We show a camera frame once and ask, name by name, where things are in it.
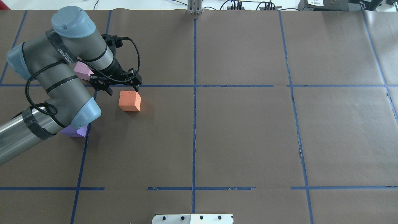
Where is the aluminium frame post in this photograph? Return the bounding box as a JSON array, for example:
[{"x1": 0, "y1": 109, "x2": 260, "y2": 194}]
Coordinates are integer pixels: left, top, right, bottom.
[{"x1": 187, "y1": 0, "x2": 203, "y2": 15}]

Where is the pink foam block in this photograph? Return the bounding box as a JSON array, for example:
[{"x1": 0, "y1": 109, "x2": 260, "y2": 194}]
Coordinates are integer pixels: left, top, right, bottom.
[{"x1": 73, "y1": 61, "x2": 94, "y2": 81}]

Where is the black camera cable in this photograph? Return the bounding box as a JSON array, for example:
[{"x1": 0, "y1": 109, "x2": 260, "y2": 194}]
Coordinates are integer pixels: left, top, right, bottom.
[{"x1": 25, "y1": 37, "x2": 141, "y2": 128}]

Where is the purple foam block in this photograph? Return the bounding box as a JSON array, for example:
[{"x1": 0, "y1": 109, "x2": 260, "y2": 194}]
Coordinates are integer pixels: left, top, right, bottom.
[{"x1": 60, "y1": 125, "x2": 88, "y2": 138}]

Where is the black computer box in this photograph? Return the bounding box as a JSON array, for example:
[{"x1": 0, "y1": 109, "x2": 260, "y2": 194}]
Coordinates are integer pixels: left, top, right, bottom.
[{"x1": 297, "y1": 0, "x2": 349, "y2": 12}]

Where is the white pedestal column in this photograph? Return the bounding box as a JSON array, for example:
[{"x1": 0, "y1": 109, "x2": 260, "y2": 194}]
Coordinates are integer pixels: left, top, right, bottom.
[{"x1": 152, "y1": 214, "x2": 234, "y2": 224}]

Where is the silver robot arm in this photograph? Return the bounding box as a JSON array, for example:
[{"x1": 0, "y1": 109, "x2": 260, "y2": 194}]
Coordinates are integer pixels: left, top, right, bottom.
[{"x1": 0, "y1": 6, "x2": 142, "y2": 165}]

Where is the orange foam block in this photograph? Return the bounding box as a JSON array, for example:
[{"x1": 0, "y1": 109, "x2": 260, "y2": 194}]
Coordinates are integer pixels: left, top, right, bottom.
[{"x1": 118, "y1": 91, "x2": 141, "y2": 112}]

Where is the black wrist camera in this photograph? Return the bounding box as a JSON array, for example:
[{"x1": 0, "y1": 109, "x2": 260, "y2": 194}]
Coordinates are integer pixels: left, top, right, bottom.
[{"x1": 101, "y1": 34, "x2": 123, "y2": 50}]

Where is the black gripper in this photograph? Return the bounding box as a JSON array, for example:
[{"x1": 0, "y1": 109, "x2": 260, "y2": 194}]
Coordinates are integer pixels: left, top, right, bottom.
[{"x1": 90, "y1": 64, "x2": 142, "y2": 96}]

